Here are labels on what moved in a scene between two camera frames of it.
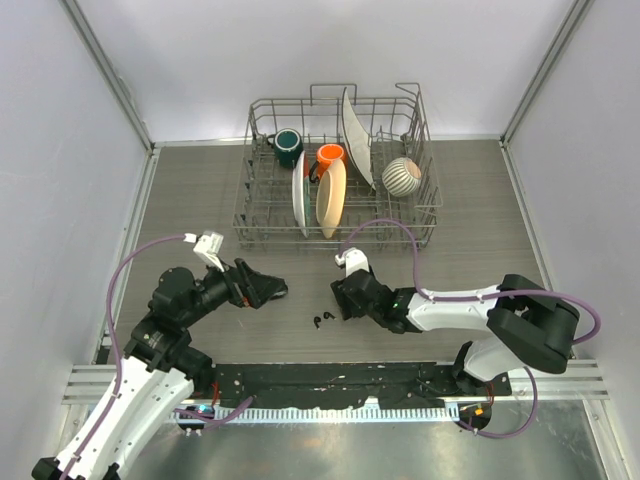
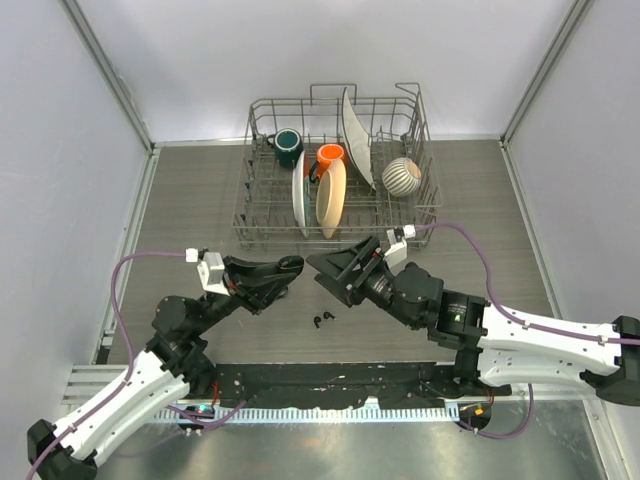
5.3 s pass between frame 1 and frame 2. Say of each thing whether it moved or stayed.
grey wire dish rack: stayed
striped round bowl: stayed
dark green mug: stayed
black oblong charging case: moved
